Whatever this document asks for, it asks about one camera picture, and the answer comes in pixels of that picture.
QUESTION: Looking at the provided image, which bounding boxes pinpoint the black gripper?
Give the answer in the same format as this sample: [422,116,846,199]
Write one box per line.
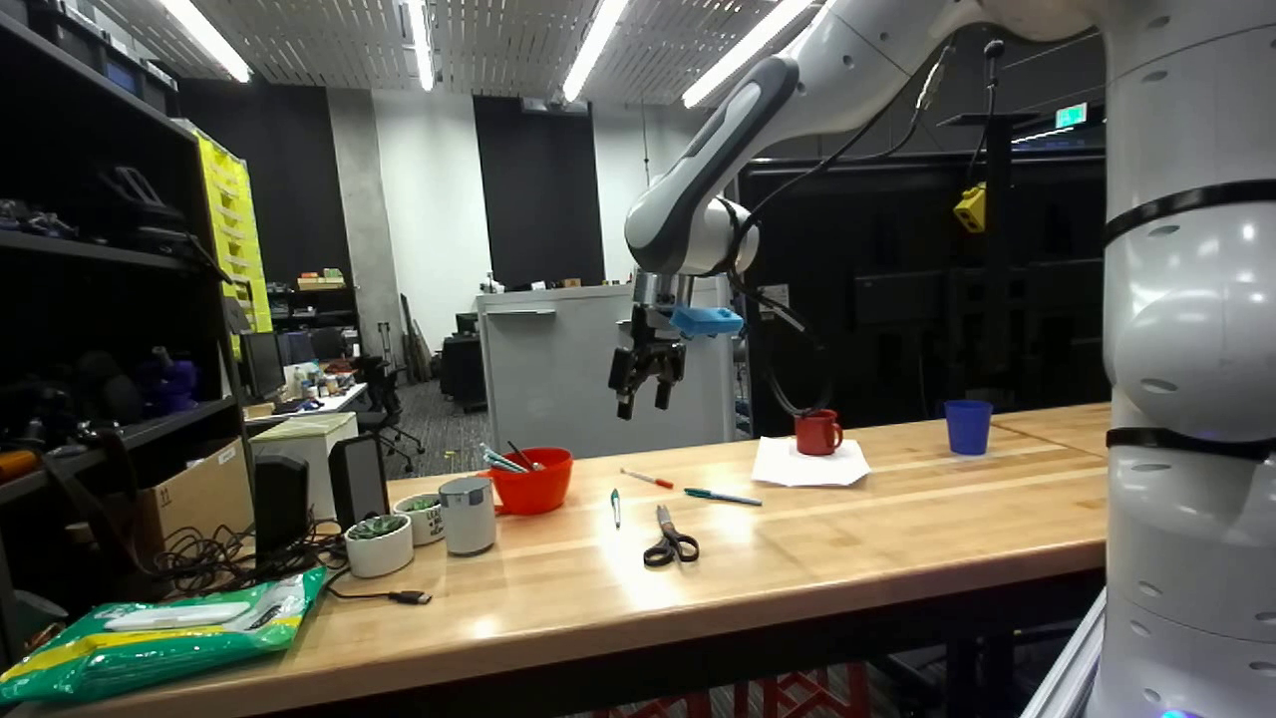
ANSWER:
[605,304,695,421]

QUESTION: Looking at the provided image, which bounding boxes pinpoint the orange bowl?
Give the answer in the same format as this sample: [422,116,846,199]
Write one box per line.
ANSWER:
[487,444,578,520]

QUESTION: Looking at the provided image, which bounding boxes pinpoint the small white bowl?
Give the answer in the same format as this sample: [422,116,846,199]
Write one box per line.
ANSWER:
[393,489,449,549]

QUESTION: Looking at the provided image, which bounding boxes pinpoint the white bowl green contents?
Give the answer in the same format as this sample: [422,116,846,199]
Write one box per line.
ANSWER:
[337,510,419,581]

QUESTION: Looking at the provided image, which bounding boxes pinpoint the grey metal cabinet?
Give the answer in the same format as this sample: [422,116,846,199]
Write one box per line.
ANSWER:
[475,279,740,464]

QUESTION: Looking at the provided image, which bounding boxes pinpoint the black scissors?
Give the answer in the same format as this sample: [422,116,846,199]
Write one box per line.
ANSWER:
[643,501,703,572]

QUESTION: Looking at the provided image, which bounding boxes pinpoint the red mug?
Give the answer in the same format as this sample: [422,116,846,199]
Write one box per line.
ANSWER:
[794,401,847,460]

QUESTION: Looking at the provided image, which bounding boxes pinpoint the white paper sheet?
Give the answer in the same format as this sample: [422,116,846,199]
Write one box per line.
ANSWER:
[749,435,873,489]

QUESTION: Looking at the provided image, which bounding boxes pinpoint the grey metal cup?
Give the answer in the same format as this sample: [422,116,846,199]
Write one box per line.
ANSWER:
[438,476,498,558]

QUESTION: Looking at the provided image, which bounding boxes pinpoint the blue cup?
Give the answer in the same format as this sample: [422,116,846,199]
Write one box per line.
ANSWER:
[939,393,995,460]

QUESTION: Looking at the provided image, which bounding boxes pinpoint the ceiling light strip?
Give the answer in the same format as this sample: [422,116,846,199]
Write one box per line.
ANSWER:
[398,0,438,97]
[679,0,815,116]
[156,0,255,86]
[560,0,629,109]

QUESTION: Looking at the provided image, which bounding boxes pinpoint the yellow tag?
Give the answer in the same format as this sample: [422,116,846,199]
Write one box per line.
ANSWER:
[951,178,991,238]

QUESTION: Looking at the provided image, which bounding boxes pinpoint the black speaker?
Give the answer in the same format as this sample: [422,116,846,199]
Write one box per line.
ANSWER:
[251,455,314,574]

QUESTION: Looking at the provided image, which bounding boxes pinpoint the black computer monitor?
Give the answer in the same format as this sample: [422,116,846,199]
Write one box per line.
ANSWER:
[240,327,288,401]

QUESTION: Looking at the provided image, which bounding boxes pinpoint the yellow bin rack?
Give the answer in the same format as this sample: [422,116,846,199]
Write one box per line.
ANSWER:
[195,133,276,334]

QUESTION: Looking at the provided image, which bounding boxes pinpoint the cardboard box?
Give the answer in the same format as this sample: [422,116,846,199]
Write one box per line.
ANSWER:
[130,444,255,572]

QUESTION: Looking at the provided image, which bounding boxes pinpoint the green wipes packet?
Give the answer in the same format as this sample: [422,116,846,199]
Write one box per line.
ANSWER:
[0,565,333,709]

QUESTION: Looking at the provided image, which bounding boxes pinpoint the black shelf unit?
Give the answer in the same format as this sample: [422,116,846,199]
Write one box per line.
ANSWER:
[0,0,251,630]

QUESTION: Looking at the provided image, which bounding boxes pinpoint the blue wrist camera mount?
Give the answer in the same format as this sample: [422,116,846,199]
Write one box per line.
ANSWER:
[664,304,749,343]

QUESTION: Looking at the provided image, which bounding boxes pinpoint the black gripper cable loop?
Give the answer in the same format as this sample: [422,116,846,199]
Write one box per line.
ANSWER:
[736,283,846,420]

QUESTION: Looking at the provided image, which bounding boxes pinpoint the black camera stand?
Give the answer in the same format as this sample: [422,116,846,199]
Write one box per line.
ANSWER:
[943,36,1068,392]

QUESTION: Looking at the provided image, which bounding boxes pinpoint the tangled black cables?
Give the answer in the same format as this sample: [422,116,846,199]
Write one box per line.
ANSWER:
[138,520,438,610]

